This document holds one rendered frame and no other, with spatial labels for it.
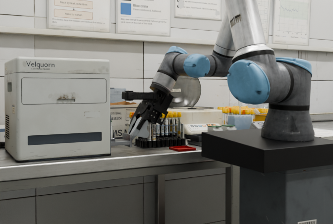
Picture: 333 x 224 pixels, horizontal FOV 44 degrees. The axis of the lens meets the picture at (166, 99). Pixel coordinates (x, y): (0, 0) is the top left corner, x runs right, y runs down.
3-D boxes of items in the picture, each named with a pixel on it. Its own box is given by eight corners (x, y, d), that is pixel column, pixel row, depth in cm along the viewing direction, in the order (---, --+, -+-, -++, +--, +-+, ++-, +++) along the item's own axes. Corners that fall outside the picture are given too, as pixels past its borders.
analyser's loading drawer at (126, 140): (69, 151, 124) (68, 134, 124) (63, 148, 130) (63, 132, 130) (132, 146, 134) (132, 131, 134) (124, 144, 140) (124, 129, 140)
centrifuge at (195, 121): (180, 140, 170) (180, 109, 169) (158, 132, 198) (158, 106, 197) (232, 137, 177) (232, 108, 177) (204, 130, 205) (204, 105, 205)
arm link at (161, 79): (162, 71, 138) (151, 72, 145) (156, 83, 137) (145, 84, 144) (179, 83, 141) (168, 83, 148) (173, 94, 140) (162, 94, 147)
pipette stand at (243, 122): (237, 141, 164) (237, 116, 163) (225, 140, 169) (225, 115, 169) (254, 140, 169) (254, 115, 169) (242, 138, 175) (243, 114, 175)
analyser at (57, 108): (16, 163, 116) (15, 56, 116) (4, 150, 141) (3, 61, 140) (119, 154, 131) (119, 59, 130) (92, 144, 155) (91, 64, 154)
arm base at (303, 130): (325, 139, 121) (327, 105, 120) (292, 143, 112) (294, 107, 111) (283, 131, 133) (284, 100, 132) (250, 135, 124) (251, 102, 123)
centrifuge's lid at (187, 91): (159, 63, 199) (154, 66, 206) (161, 116, 196) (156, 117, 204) (200, 64, 206) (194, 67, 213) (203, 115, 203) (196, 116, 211)
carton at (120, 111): (95, 143, 157) (95, 103, 157) (75, 136, 183) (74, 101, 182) (153, 140, 169) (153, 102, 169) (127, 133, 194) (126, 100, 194)
